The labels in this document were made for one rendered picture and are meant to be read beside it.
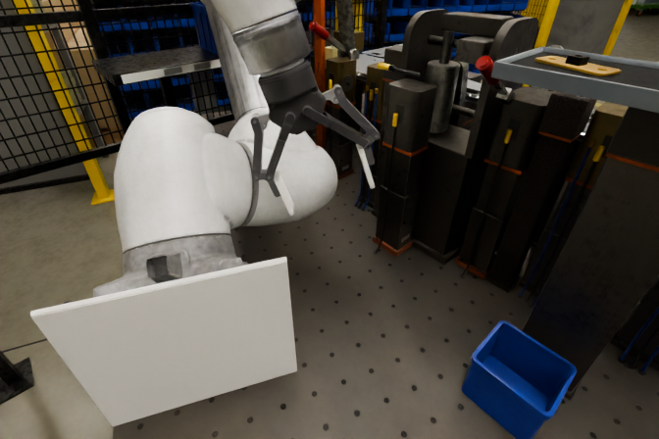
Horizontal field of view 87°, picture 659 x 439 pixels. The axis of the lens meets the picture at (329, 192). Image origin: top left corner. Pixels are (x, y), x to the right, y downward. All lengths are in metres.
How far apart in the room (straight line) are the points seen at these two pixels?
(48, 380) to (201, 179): 1.32
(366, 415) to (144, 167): 0.48
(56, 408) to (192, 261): 1.22
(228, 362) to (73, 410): 1.10
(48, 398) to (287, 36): 1.52
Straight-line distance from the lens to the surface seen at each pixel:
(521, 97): 0.66
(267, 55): 0.45
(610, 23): 4.29
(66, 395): 1.68
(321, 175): 0.65
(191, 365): 0.57
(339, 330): 0.68
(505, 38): 0.63
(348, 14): 0.96
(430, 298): 0.76
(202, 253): 0.51
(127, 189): 0.55
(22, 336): 1.97
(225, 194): 0.55
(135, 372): 0.57
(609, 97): 0.44
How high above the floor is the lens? 1.26
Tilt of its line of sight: 33 degrees down
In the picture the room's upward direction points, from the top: straight up
